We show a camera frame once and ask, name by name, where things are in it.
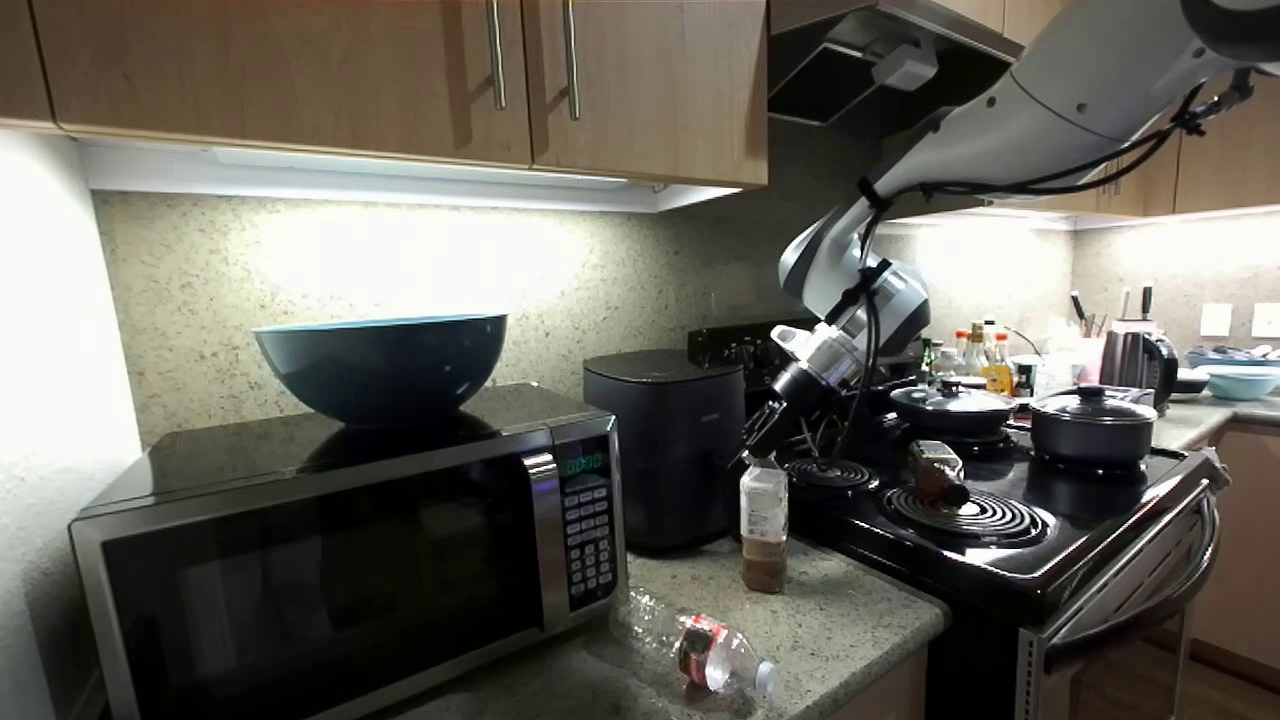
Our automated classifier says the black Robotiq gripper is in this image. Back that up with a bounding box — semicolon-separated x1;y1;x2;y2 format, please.
740;321;873;466

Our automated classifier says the clear bag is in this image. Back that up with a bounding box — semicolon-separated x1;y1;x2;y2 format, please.
737;454;798;599

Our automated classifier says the small dark sauce bottle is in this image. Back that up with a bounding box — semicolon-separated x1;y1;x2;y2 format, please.
903;438;977;514

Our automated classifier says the yellow oil bottle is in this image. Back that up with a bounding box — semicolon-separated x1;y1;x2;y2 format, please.
980;330;1020;400

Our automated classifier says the clear water bottle red label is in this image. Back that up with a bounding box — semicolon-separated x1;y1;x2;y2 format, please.
624;593;786;703

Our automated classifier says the black electric stove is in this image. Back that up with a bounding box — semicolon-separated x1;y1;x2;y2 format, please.
686;317;1231;720

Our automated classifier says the small coil burner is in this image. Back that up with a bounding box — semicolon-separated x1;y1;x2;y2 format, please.
790;458;882;495

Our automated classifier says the black air fryer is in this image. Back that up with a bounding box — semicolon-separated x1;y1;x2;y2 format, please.
579;350;756;559

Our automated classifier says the black frying pan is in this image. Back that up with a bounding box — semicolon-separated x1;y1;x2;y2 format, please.
885;377;1029;443

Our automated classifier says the large coil burner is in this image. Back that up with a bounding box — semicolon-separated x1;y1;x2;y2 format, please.
882;479;1052;551

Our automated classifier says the wooden lower cabinet door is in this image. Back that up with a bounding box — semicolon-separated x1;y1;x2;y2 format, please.
826;644;934;720

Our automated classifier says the black pot with lid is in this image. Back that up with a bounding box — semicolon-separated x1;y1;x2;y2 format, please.
1026;385;1162;476

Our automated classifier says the steel electric kettle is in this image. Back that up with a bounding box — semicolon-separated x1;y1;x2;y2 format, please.
1097;321;1185;414

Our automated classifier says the range hood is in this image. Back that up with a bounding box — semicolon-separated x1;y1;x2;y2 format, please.
767;0;1058;142

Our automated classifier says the narrow wooden upper cabinet door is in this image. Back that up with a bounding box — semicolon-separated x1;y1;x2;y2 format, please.
520;0;776;188

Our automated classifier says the dark blue bowl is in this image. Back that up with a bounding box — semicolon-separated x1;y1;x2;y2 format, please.
252;314;511;431

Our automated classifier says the under-cabinet light strip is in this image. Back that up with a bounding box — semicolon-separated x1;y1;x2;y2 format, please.
76;137;745;221

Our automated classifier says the light blue dish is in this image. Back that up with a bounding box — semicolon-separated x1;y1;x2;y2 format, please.
1196;358;1280;405

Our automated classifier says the black steel microwave oven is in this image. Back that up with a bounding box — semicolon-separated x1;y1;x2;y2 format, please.
67;385;632;720

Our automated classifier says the wide wooden upper cabinet door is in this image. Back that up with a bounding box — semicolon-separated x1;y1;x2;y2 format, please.
27;0;535;167

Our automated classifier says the oven door handle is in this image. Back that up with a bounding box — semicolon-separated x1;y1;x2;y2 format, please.
1043;454;1230;655

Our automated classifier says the silver upper cabinet handle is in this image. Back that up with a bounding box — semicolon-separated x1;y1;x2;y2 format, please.
557;0;590;123
486;0;516;117

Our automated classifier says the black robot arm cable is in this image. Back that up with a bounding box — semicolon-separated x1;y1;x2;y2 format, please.
834;63;1260;466

